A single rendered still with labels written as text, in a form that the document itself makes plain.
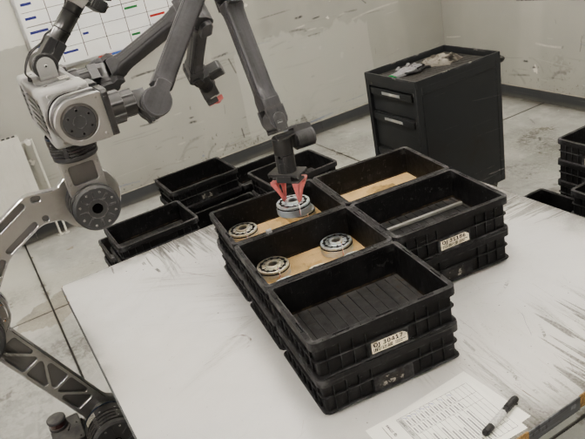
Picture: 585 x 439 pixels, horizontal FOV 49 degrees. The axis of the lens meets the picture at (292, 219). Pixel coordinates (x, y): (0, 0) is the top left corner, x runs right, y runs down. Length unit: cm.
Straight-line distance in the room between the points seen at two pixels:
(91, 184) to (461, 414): 121
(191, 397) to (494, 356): 81
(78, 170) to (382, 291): 95
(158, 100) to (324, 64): 397
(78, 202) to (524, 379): 131
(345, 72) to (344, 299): 407
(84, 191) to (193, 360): 59
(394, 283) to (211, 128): 354
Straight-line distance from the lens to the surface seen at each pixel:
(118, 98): 170
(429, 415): 162
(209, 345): 198
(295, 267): 199
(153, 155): 507
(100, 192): 198
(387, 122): 374
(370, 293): 181
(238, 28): 184
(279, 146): 182
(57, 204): 209
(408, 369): 168
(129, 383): 196
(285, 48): 539
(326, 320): 173
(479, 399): 165
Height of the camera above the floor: 183
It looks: 26 degrees down
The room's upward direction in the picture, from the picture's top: 12 degrees counter-clockwise
